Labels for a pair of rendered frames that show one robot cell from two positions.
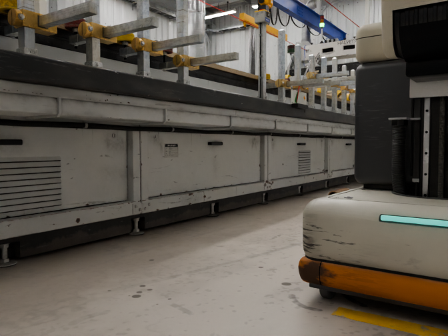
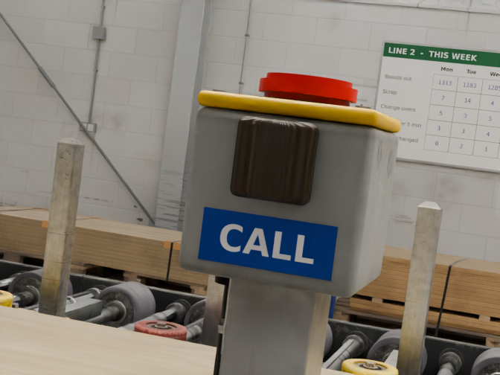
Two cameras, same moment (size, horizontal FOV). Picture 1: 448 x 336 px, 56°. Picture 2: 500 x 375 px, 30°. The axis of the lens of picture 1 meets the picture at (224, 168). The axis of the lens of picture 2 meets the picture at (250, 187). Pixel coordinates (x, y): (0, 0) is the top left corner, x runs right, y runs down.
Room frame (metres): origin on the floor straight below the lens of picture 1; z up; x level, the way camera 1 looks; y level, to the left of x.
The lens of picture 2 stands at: (2.41, -0.59, 1.20)
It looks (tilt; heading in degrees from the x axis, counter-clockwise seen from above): 3 degrees down; 72
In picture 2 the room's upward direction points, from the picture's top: 7 degrees clockwise
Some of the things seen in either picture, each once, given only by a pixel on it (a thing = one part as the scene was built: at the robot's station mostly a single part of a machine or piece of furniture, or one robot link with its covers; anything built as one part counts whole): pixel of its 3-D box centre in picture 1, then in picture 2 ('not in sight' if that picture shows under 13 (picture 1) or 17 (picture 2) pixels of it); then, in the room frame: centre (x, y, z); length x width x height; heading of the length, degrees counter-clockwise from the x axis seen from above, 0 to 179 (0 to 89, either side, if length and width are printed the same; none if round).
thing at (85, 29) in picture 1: (97, 33); not in sight; (1.53, 0.45, 0.83); 0.14 x 0.06 x 0.05; 146
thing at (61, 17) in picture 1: (47, 21); not in sight; (1.31, 0.54, 0.81); 0.43 x 0.03 x 0.04; 56
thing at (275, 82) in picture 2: not in sight; (306, 99); (2.54, -0.23, 1.22); 0.04 x 0.04 x 0.02
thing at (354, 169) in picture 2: (262, 18); (294, 198); (2.54, -0.23, 1.18); 0.07 x 0.07 x 0.08; 56
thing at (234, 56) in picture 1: (197, 62); not in sight; (1.94, 0.12, 0.81); 0.43 x 0.03 x 0.04; 56
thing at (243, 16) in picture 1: (265, 27); not in sight; (8.03, -0.79, 2.65); 1.71 x 0.09 x 0.32; 146
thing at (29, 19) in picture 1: (33, 22); not in sight; (1.33, 0.59, 0.81); 0.14 x 0.06 x 0.05; 146
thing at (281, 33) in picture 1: (281, 67); not in sight; (2.76, -0.38, 0.93); 0.04 x 0.04 x 0.48; 56
